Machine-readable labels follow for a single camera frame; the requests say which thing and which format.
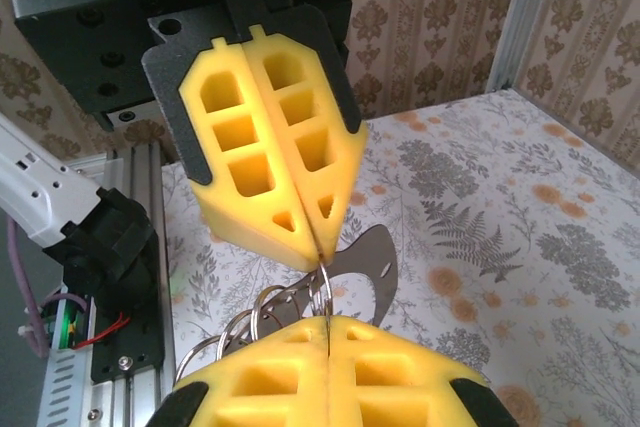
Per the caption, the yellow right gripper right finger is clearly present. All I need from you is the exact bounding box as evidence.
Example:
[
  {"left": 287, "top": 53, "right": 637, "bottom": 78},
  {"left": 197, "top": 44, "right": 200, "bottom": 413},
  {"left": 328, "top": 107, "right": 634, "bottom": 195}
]
[{"left": 327, "top": 315, "right": 519, "bottom": 427}]

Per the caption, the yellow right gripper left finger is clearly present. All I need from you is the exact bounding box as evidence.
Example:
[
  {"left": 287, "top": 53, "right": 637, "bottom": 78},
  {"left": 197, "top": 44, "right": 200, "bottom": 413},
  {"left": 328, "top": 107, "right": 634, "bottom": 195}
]
[{"left": 158, "top": 315, "right": 331, "bottom": 427}]

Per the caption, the metal keyring chain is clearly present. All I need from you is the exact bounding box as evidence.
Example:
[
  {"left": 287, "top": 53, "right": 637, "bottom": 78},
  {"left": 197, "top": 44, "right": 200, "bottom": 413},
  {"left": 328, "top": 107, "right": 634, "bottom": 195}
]
[{"left": 174, "top": 224, "right": 401, "bottom": 391}]

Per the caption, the small black electronics box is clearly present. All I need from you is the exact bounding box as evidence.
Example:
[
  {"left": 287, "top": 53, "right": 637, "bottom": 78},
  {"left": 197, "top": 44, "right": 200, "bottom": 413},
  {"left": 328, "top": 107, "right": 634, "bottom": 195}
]
[{"left": 39, "top": 291, "right": 134, "bottom": 351}]

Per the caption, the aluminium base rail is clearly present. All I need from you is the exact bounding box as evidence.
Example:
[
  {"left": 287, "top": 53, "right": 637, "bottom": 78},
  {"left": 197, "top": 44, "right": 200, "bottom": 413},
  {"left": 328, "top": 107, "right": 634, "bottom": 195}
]
[{"left": 107, "top": 139, "right": 176, "bottom": 427}]

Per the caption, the grey slotted cable duct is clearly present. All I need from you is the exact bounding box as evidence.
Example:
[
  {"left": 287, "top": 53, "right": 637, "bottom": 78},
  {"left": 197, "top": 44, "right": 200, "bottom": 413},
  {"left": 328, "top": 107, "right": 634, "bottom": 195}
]
[{"left": 37, "top": 346, "right": 104, "bottom": 427}]

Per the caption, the aluminium frame post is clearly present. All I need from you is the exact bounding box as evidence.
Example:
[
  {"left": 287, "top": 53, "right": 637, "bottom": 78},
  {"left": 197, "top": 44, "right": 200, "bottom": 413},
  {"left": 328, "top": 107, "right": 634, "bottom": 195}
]
[{"left": 487, "top": 0, "right": 554, "bottom": 93}]

